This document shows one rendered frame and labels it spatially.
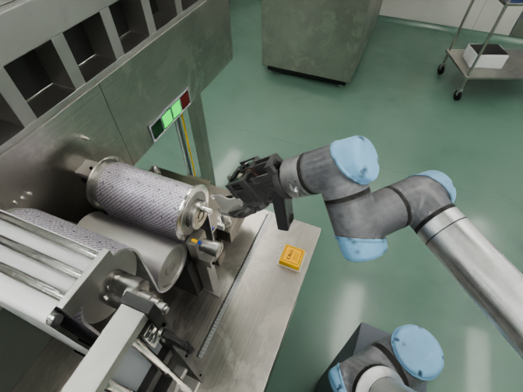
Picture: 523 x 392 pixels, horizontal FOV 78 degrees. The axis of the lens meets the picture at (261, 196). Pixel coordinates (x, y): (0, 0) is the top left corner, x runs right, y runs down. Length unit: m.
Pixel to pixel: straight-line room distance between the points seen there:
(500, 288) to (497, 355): 1.77
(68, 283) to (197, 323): 0.56
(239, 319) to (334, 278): 1.18
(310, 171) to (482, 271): 0.28
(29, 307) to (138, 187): 0.36
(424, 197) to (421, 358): 0.41
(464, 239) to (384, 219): 0.12
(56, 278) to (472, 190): 2.77
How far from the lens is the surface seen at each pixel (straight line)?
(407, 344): 0.86
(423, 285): 2.30
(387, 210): 0.54
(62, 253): 0.62
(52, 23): 0.88
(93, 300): 0.65
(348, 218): 0.51
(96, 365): 0.51
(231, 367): 1.02
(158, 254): 0.79
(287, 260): 1.11
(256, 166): 0.60
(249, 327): 1.04
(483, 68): 3.95
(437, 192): 0.60
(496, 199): 2.99
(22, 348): 1.14
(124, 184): 0.85
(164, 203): 0.79
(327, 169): 0.50
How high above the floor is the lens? 1.90
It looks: 51 degrees down
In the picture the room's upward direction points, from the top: straight up
